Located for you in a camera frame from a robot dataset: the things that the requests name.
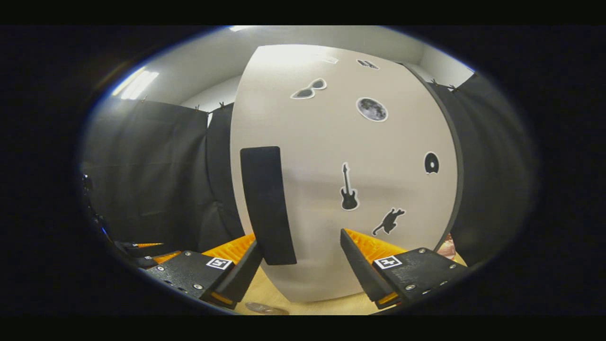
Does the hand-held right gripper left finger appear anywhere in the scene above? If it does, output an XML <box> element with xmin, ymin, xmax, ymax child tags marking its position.
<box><xmin>142</xmin><ymin>232</ymin><xmax>264</xmax><ymax>310</ymax></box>

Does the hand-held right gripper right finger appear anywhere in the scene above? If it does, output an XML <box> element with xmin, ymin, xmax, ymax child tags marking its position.
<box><xmin>340</xmin><ymin>228</ymin><xmax>470</xmax><ymax>310</ymax></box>

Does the black door handle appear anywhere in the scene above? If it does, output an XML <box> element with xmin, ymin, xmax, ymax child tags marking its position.
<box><xmin>240</xmin><ymin>146</ymin><xmax>298</xmax><ymax>266</ymax></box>

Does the white cabinet door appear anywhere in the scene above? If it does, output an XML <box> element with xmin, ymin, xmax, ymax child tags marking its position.
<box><xmin>230</xmin><ymin>44</ymin><xmax>461</xmax><ymax>304</ymax></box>

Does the black backdrop cloth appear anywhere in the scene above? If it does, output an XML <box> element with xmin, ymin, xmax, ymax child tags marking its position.
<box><xmin>80</xmin><ymin>71</ymin><xmax>539</xmax><ymax>271</ymax></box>

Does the ceiling tube light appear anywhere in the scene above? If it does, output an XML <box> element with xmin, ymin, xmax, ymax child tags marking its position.
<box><xmin>111</xmin><ymin>66</ymin><xmax>160</xmax><ymax>100</ymax></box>

